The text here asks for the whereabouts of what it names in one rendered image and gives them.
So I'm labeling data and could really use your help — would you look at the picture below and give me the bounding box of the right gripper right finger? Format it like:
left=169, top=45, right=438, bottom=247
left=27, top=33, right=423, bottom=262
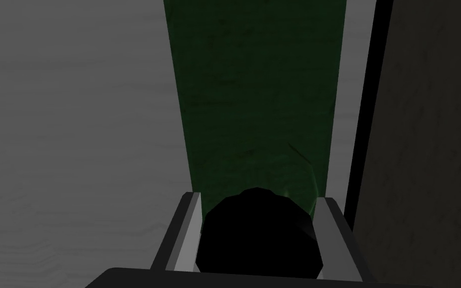
left=312, top=196, right=374, bottom=282

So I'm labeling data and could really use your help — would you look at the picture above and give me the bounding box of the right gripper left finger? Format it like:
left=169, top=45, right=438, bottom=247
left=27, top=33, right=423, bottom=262
left=150, top=191, right=203, bottom=273

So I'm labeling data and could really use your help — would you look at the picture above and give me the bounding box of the black round door knob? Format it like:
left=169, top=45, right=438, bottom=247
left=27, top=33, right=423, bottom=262
left=195, top=186, right=325, bottom=280

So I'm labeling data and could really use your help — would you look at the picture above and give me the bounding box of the dark green door leaf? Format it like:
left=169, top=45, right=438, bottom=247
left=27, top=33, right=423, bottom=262
left=162, top=0, right=348, bottom=231

